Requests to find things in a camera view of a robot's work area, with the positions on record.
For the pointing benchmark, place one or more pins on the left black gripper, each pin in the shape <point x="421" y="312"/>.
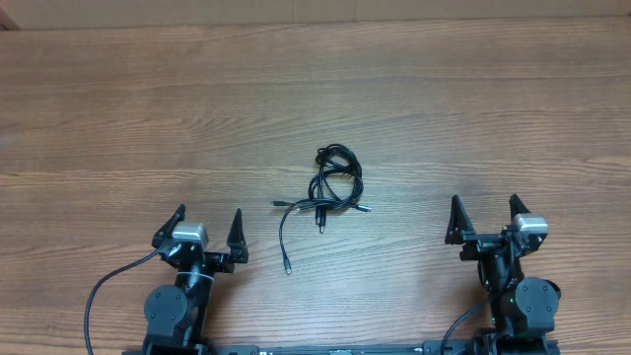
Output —
<point x="224" y="262"/>

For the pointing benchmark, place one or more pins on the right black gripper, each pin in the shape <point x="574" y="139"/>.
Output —
<point x="479" y="244"/>

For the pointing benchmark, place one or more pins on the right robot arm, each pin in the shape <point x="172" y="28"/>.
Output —
<point x="522" y="308"/>

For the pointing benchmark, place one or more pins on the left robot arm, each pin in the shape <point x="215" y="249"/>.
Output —
<point x="176" y="314"/>

